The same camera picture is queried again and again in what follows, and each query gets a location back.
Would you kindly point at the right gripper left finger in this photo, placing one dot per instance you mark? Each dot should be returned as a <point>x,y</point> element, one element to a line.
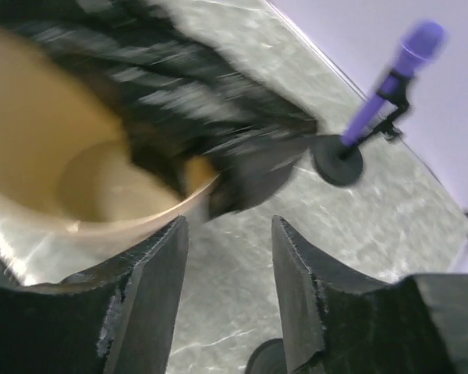
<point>116,317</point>

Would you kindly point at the black trash bag roll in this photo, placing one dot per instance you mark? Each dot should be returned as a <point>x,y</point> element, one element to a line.
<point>177,97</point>

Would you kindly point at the beige paper trash bin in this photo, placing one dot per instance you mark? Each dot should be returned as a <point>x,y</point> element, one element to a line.
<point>67,184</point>

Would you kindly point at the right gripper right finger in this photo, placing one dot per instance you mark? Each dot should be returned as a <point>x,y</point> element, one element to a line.
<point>338,320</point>

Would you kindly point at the purple microphone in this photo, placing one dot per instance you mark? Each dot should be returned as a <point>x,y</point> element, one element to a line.
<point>418,47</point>

